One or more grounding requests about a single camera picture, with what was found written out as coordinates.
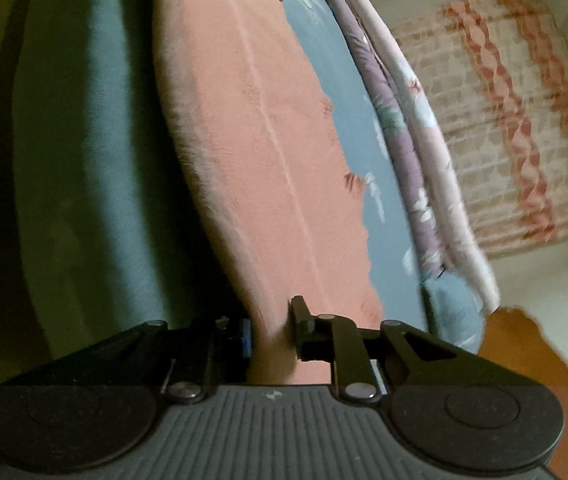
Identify purple floral quilt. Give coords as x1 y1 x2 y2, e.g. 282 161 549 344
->
304 0 450 281

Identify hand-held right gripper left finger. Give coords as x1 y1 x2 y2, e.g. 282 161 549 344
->
49 316 255 404

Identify pink striped knit sweater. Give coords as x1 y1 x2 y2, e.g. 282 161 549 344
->
151 0 385 386

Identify orange patterned curtain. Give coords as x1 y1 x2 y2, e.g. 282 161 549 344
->
389 0 568 261

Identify wooden headboard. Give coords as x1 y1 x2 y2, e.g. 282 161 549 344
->
479 307 568 391

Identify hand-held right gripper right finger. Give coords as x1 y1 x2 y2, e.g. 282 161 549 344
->
289 296 536 404

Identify pale pink floral quilt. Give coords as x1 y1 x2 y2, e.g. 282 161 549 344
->
321 0 502 311

